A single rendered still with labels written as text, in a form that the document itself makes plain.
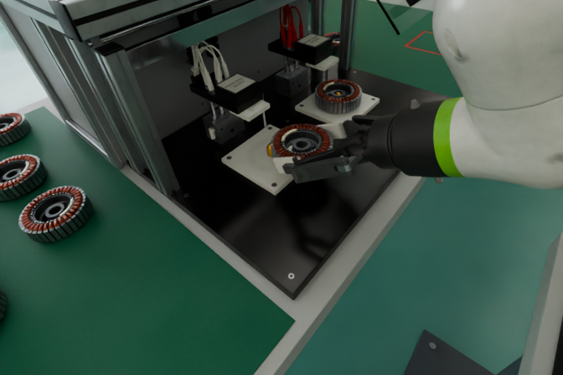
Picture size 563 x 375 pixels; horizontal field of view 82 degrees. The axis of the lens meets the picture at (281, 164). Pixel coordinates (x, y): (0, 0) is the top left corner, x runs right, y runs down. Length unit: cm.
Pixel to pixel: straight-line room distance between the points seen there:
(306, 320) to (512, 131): 35
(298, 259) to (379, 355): 82
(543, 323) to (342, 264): 27
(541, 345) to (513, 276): 103
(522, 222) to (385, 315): 79
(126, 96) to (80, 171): 35
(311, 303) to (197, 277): 18
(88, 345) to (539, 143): 58
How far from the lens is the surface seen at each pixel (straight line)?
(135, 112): 54
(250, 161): 66
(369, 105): 82
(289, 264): 52
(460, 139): 38
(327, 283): 53
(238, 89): 62
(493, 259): 161
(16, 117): 107
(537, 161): 35
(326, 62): 79
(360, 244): 57
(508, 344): 145
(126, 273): 61
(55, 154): 93
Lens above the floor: 122
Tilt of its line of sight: 43 degrees down
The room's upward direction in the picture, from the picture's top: 5 degrees counter-clockwise
